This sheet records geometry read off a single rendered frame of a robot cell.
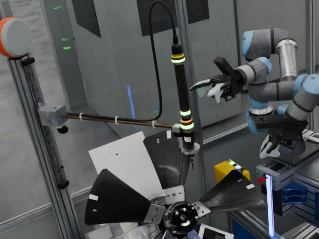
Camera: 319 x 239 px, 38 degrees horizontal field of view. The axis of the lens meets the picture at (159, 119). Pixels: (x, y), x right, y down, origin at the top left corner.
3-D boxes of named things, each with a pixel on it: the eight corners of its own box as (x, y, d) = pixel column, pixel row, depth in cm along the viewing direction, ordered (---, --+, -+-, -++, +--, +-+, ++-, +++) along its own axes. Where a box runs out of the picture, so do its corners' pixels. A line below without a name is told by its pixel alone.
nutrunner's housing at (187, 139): (184, 157, 169) (166, 37, 149) (188, 152, 172) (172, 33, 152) (194, 159, 167) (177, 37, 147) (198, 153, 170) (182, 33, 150)
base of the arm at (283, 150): (288, 138, 247) (287, 121, 243) (312, 146, 235) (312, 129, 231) (269, 149, 239) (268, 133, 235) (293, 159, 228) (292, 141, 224)
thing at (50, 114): (40, 126, 195) (34, 108, 192) (50, 119, 201) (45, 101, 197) (59, 128, 190) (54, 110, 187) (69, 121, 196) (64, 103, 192)
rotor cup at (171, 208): (148, 219, 179) (157, 214, 168) (174, 195, 185) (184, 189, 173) (173, 247, 178) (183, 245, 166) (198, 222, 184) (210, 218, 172)
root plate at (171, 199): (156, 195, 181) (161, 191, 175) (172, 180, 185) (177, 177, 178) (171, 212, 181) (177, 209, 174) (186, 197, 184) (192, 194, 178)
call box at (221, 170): (215, 183, 232) (213, 165, 227) (231, 175, 235) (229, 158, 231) (234, 197, 218) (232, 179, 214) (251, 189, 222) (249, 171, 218)
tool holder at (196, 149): (173, 152, 168) (169, 129, 164) (181, 143, 174) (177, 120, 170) (195, 156, 164) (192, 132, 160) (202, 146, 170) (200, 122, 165)
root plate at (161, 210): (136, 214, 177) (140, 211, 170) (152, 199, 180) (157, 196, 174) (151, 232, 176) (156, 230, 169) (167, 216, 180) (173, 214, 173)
